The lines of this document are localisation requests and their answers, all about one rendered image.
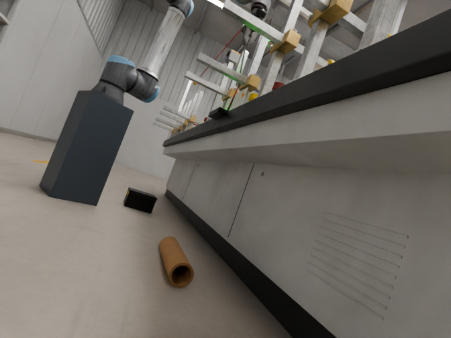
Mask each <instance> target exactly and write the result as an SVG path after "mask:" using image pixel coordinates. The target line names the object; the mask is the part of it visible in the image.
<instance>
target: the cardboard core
mask: <svg viewBox="0 0 451 338"><path fill-rule="evenodd" d="M159 249H160V253H161V256H162V259H163V262H164V266H165V268H166V273H167V275H168V279H169V281H170V283H171V284H172V285H173V286H174V287H176V288H183V287H186V286H187V285H189V284H190V283H191V281H192V280H193V276H194V271H193V268H192V266H191V264H190V263H189V261H188V259H187V257H186V255H185V253H184V252H183V250H182V248H181V246H180V245H179V243H178V241H177V239H176V238H174V237H171V236H168V237H165V238H164V239H162V240H161V242H160V244H159Z"/></svg>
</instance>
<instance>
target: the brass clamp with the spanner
mask: <svg viewBox="0 0 451 338"><path fill-rule="evenodd" d="M260 80H261V78H259V77H257V76H256V75H254V74H251V75H250V76H248V80H247V81H246V84H244V85H242V84H241V85H240V87H239V91H240V90H242V89H246V88H248V91H250V92H252V91H254V90H256V89H257V88H258V85H259V84H260Z"/></svg>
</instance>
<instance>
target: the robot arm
mask: <svg viewBox="0 0 451 338"><path fill-rule="evenodd" d="M167 1H168V2H169V3H170V6H169V8H168V11H167V13H166V15H165V17H164V20H163V22H162V24H161V26H160V28H159V30H158V33H157V35H156V37H155V39H154V41H153V43H152V45H151V47H150V49H149V52H148V54H147V56H146V58H145V60H144V63H143V65H142V67H140V68H137V69H136V70H135V69H134V68H135V64H134V63H133V62H132V61H130V60H128V59H127V58H124V57H122V56H118V55H111V56H110V57H109V59H108V61H107V63H106V65H105V68H104V70H103V72H102V75H101V78H100V79H99V82H98V84H96V85H95V86H94V87H93V88H92V89H91V90H92V91H95V92H97V93H99V94H101V95H103V96H105V97H107V98H109V99H111V100H113V101H115V102H117V103H119V104H121V105H123V95H124V93H125V92H126V93H128V94H130V95H131V96H133V97H135V98H137V99H139V100H140V101H143V102H145V103H149V102H152V101H153V100H154V99H155V98H156V97H157V95H158V94H159V91H160V87H159V86H158V84H157V83H158V81H159V79H158V73H159V72H160V69H161V67H162V65H163V63H164V61H165V59H166V56H167V54H168V52H169V50H170V47H171V46H172V43H173V42H174V39H175V38H176V35H177V33H178V31H179V29H180V27H181V24H182V22H183V20H184V19H185V18H188V17H189V16H190V14H191V13H192V11H193V7H194V5H193V1H192V0H167ZM235 1H236V3H238V4H240V5H246V4H248V3H251V4H250V7H251V14H252V15H253V16H255V17H257V18H258V19H260V18H265V16H266V14H267V13H268V10H269V7H270V4H271V1H272V0H235ZM241 32H243V38H242V40H241V42H243V46H245V43H247V46H246V48H249V47H250V46H251V45H252V44H253V43H254V42H255V41H256V40H257V39H258V38H259V37H260V34H259V33H257V32H255V31H254V30H252V29H250V28H249V27H247V26H246V25H244V24H243V26H242V29H241ZM248 36H250V40H249V41H248ZM247 41H248V42H247Z"/></svg>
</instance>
